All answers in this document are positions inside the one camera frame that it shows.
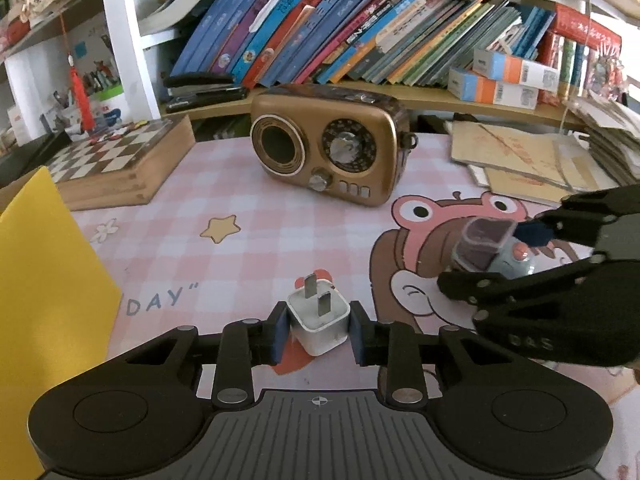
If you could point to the wooden chessboard box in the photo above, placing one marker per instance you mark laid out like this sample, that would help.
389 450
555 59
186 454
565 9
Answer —
125 180

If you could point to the white charger plug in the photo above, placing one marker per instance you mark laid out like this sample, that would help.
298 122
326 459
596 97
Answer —
320 330

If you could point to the black electronic keyboard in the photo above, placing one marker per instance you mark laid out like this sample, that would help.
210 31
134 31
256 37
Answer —
25 157

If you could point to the black stapler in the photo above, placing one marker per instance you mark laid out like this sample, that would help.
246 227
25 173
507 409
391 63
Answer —
200 97

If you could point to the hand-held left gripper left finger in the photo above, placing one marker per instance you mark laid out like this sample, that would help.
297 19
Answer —
280 332

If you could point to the stack of paper booklets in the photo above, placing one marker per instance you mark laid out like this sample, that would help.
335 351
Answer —
615 130

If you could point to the orange white carton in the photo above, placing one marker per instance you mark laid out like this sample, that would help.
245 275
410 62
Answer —
492 89
515 70

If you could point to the row of leaning books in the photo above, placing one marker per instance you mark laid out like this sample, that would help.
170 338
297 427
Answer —
325 25

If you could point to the red thick book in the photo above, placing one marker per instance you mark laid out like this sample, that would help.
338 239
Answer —
590 25

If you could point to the clear pen holder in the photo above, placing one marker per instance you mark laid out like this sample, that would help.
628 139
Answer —
65 115

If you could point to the brown retro radio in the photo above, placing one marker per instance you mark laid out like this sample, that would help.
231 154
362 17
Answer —
307 105

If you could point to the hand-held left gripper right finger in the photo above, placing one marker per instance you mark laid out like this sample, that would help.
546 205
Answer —
357 332

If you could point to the large brown kraft envelope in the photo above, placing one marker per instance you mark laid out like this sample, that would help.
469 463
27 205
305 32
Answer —
550 185
505 145

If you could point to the yellow cardboard box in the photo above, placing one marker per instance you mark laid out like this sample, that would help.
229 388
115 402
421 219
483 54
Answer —
45 285

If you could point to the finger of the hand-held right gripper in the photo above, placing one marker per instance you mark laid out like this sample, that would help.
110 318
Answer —
500 287
535 232

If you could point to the red hanging tassel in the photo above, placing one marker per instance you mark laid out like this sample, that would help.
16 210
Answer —
80 90

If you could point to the pink checked desktop cloth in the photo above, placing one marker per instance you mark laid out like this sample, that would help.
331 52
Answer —
200 270

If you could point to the white bookshelf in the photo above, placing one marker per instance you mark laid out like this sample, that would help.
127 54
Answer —
125 35

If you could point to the white tub green lid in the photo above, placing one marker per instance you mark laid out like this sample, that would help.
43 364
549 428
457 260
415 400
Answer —
107 110

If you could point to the cartoon print box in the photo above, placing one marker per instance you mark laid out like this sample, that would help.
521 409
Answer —
606 70

